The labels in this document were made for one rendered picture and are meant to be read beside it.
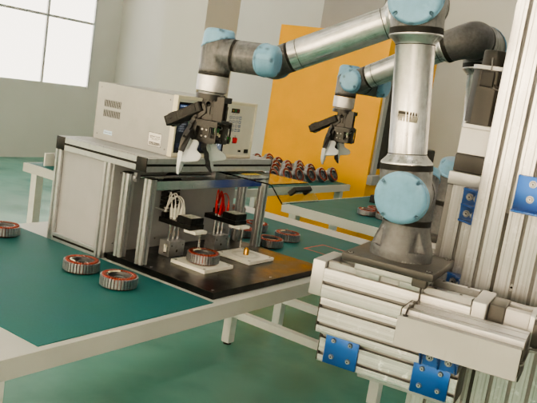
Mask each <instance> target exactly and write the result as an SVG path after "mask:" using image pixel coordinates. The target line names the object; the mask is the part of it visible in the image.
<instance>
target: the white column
mask: <svg viewBox="0 0 537 403"><path fill-rule="evenodd" d="M240 8H241V0H166V6H165V18H164V25H163V31H162V38H161V49H160V56H159V63H158V69H157V81H156V88H155V89H162V90H174V91H181V92H186V93H191V94H196V92H198V90H196V84H197V74H198V69H199V63H200V56H201V44H202V41H203V37H204V32H205V29H207V28H209V27H214V28H220V29H225V30H231V31H233V32H234V33H235V38H236V36H237V25H238V19H239V13H240Z"/></svg>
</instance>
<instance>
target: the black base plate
mask: <svg viewBox="0 0 537 403"><path fill-rule="evenodd" d="M239 244H240V241H234V240H231V239H230V237H228V241H227V247H226V249H216V250H215V251H222V250H227V249H237V248H239ZM197 245H198V241H187V242H185V247H184V253H183V255H180V256H174V257H166V256H164V255H161V254H159V253H158V250H159V245H157V246H151V247H149V252H148V258H147V265H138V264H134V258H135V252H136V249H127V250H126V252H125V257H117V256H114V255H113V252H108V253H107V254H106V259H108V260H111V261H114V262H116V263H118V264H121V265H124V266H127V267H129V268H131V269H135V270H137V271H139V272H142V273H145V274H147V275H149V276H152V277H155V278H157V279H160V280H162V281H166V282H168V283H170V284H173V285H176V286H178V287H181V288H182V289H187V290H188V291H191V292H193V293H197V294H199V295H201V296H203V297H207V298H209V299H212V300H214V299H218V298H222V297H227V296H231V295H234V294H238V293H243V292H248V291H251V290H255V289H260V288H264V287H267V286H271V285H277V284H280V283H284V282H287V281H293V280H296V279H300V278H304V277H310V276H311V275H312V266H313V264H312V263H309V262H306V261H302V260H299V259H296V258H294V257H290V256H286V255H283V254H281V253H277V252H274V251H271V250H268V249H264V248H261V247H253V246H250V245H249V243H246V242H242V243H241V248H245V247H248V248H249V249H250V250H252V251H255V252H258V253H262V254H264V255H267V256H270V257H274V260H273V261H268V262H264V263H260V264H255V265H246V264H243V263H240V262H238V261H234V260H232V259H229V258H226V257H222V256H220V261H223V262H225V263H228V264H230V265H233V268H232V269H227V270H222V271H218V272H214V273H207V274H203V273H199V272H197V271H194V270H192V269H188V268H185V267H184V266H181V265H177V264H175V263H172V262H171V258H177V257H186V254H187V249H190V248H193V247H197Z"/></svg>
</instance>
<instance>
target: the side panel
mask: <svg viewBox="0 0 537 403"><path fill-rule="evenodd" d="M112 168H113V164H112V163H109V162H104V161H101V160H97V159H95V158H89V157H86V156H83V155H80V154H75V153H71V152H69V151H65V150H60V149H57V148H56V154H55V161H54V175H53V184H52V191H51V199H50V213H49V221H48V229H47V238H49V239H51V240H54V241H57V242H60V243H62V244H64V245H67V246H69V247H72V248H75V249H78V250H80V251H82V252H84V253H88V254H90V255H93V256H95V257H98V258H102V257H103V258H104V257H105V256H106V253H103V252H102V249H103V242H104V236H105V223H106V215H107V209H108V202H109V189H110V182H111V175H112Z"/></svg>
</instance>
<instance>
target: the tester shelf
mask: <svg viewBox="0 0 537 403"><path fill-rule="evenodd" d="M56 148H57V149H60V150H65V151H69V152H71V153H75V154H80V155H83V156H86V157H89V158H95V159H97V160H101V161H104V162H109V163H112V164H115V165H119V166H124V167H127V168H130V169H133V170H138V171H141V172H144V173H165V172H177V167H176V166H177V158H171V157H168V156H165V155H162V154H156V153H153V152H149V151H146V150H140V149H137V148H133V147H130V146H124V145H121V144H117V143H114V142H108V141H105V140H101V139H98V138H93V137H81V136H61V135H58V136H57V144H56ZM271 165H272V159H267V158H261V157H258V156H253V155H250V158H226V159H225V160H224V161H215V162H213V172H228V171H270V170H271ZM181 172H209V171H208V169H207V168H206V167H205V159H204V158H201V159H200V160H199V161H198V162H185V163H184V165H183V169H182V171H181Z"/></svg>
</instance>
